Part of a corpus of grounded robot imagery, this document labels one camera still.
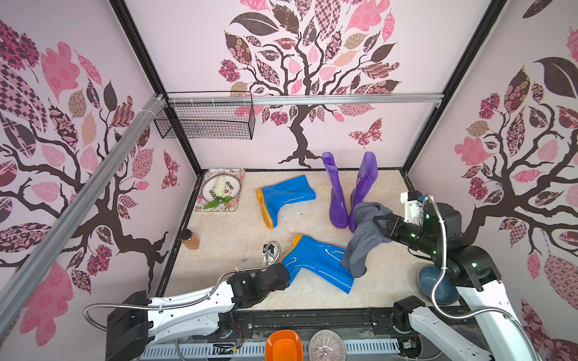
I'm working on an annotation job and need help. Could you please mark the grey cloth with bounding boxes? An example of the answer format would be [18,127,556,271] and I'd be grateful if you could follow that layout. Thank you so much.
[341,202,393,278]

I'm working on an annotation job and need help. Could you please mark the purple boot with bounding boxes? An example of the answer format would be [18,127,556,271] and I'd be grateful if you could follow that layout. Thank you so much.
[322,152,349,229]
[349,151,379,232]

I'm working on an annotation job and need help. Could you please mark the blue boot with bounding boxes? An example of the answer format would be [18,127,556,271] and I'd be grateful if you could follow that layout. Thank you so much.
[279,234,355,294]
[256,175,316,230]

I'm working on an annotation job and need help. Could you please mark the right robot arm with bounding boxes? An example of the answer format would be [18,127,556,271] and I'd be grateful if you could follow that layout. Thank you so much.
[373,195,540,360]

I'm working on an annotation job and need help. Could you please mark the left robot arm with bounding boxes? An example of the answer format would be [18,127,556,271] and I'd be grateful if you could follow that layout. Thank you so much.
[105,263,291,360]

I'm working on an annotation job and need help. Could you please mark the right flexible metal conduit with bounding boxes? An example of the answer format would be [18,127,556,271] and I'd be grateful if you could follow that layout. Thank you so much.
[424,194,540,360]

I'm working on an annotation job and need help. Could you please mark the flexible metal conduit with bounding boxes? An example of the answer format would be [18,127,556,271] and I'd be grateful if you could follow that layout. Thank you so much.
[83,262,278,332]
[424,194,540,360]

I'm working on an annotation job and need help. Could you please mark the left flexible metal conduit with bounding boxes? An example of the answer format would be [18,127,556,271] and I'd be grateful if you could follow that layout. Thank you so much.
[83,262,278,332]

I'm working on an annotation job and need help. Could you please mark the orange plastic bowl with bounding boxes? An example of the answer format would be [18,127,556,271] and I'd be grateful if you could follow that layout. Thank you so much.
[265,329,304,361]

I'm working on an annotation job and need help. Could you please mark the blue ceramic bowl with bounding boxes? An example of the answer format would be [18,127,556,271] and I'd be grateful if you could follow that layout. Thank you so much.
[418,265,460,305]

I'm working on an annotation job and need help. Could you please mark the brown bottle black cap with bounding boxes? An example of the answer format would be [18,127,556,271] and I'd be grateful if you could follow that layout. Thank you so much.
[179,229,200,250]

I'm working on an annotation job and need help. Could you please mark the floral tray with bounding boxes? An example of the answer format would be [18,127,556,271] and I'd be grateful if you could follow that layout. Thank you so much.
[194,168,245,213]

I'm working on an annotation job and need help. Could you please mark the patterned plate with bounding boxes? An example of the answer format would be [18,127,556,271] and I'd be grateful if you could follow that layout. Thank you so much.
[200,174,242,203]

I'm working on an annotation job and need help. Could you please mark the white flower with leaves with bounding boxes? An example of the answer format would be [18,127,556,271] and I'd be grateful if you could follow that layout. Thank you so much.
[203,175,233,210]

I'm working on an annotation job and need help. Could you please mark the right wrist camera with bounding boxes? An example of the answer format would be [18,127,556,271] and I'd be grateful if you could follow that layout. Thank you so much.
[400,190,424,226]

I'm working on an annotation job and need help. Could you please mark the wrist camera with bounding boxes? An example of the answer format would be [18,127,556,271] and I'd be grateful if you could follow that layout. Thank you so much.
[263,241,281,266]
[400,190,424,226]

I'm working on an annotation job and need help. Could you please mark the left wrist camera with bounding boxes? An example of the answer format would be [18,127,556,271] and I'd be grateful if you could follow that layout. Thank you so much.
[263,241,281,266]

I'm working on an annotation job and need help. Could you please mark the white slotted cable duct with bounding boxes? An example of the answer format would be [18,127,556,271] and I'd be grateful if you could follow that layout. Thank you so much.
[139,338,403,361]

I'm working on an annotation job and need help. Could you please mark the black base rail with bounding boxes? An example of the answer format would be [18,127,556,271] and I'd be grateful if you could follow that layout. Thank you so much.
[214,308,418,338]

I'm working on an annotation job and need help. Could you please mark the black wire basket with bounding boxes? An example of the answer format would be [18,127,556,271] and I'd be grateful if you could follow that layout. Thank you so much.
[154,90,256,140]

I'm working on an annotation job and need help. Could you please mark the aluminium rail back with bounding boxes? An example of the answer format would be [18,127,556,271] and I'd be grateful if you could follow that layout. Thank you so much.
[168,93,444,106]

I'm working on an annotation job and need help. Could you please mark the aluminium rail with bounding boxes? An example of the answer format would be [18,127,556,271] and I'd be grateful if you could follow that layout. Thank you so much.
[1,94,166,335]
[168,93,444,106]

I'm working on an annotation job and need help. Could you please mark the aluminium rail left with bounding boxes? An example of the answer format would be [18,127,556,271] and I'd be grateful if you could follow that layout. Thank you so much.
[1,94,166,335]

